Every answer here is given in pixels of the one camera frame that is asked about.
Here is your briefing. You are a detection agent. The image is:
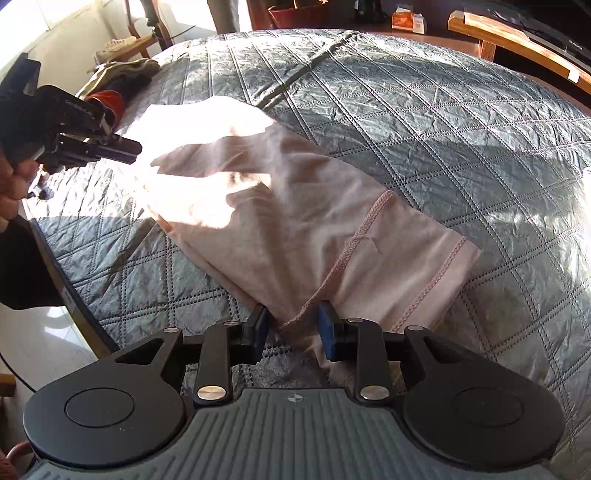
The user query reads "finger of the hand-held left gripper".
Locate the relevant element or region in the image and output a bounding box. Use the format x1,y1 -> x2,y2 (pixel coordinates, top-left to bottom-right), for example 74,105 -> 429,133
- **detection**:
58,145 -> 138,165
60,133 -> 141,153

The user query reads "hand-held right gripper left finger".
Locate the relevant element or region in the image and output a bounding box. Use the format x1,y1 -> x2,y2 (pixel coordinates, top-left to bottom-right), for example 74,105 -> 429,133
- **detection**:
115,304 -> 269,408

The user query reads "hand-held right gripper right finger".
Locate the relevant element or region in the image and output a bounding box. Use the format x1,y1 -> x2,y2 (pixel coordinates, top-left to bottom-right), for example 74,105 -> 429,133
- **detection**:
318,300 -> 472,402

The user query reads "pink shirt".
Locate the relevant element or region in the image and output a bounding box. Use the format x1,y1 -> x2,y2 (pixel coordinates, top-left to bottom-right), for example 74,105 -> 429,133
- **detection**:
128,95 -> 482,370

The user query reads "person's left hand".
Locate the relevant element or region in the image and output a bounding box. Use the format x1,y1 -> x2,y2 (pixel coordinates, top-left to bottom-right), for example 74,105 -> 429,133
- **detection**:
0,157 -> 41,223

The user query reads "dark navy cloth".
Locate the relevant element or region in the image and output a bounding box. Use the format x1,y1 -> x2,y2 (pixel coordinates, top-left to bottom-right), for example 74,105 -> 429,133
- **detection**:
111,74 -> 152,114

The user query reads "khaki jacket with orange lining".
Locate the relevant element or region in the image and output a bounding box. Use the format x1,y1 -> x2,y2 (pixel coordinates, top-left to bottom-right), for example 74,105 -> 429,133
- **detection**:
76,58 -> 161,123

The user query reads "white shoe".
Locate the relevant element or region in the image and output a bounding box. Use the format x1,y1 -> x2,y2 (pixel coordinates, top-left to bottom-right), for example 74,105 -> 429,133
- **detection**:
93,39 -> 138,64

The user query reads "wooden stool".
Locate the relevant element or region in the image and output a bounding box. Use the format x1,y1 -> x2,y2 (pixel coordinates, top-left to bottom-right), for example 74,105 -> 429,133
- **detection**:
92,0 -> 172,65

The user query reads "beige curtain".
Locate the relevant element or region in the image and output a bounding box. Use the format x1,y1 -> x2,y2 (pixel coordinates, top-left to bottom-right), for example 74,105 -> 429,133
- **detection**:
207,0 -> 246,35

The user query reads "grey quilted blanket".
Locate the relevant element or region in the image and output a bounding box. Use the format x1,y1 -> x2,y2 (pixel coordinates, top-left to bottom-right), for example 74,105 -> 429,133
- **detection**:
28,28 -> 591,480

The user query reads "red plant pot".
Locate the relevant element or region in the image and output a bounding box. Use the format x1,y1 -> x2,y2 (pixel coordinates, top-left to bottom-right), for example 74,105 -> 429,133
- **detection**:
268,0 -> 330,30

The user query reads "black round-top device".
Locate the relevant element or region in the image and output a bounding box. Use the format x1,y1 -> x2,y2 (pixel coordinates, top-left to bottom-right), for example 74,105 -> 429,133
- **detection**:
353,0 -> 389,25

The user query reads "orange tissue box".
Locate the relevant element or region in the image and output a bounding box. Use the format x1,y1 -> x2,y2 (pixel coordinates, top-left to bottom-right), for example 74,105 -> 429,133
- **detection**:
391,6 -> 428,34

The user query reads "wooden television stand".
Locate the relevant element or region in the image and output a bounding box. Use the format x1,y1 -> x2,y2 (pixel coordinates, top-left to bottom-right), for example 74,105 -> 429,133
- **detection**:
447,10 -> 591,85

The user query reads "black television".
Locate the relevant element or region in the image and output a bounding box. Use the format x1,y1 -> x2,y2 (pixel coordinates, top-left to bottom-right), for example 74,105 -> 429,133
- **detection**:
496,0 -> 591,63

